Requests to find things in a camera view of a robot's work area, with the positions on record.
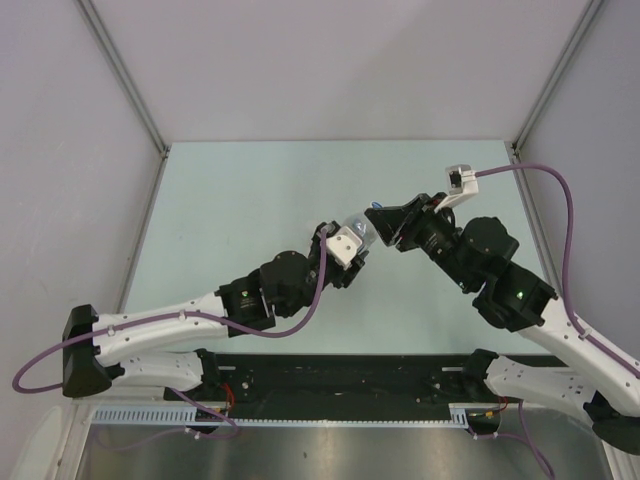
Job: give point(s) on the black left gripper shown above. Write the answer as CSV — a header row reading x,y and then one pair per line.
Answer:
x,y
344,277

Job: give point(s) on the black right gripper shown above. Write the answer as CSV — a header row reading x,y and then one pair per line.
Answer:
x,y
411,218

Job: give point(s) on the clear bottle blue green label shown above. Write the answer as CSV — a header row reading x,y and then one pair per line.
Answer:
x,y
361,226

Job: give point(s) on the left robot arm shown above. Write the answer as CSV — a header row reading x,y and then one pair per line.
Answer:
x,y
103,350

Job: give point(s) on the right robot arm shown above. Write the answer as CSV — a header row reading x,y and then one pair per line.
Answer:
x,y
601,388

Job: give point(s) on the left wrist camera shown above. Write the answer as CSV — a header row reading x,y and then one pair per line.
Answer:
x,y
344,246

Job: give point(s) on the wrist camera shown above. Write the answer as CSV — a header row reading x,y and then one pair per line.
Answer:
x,y
462,186
344,246

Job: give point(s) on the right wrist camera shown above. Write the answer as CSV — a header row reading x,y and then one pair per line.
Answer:
x,y
462,186

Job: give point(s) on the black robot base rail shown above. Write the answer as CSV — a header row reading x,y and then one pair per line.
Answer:
x,y
355,386

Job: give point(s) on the white slotted cable duct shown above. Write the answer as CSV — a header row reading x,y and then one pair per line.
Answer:
x,y
193,417

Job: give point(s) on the right aluminium frame post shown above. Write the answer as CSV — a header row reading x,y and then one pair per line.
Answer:
x,y
561,66

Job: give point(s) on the aluminium frame post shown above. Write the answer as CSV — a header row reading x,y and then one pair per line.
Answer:
x,y
107,46
561,66

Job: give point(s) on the left aluminium frame post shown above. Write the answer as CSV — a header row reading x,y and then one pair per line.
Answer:
x,y
107,46

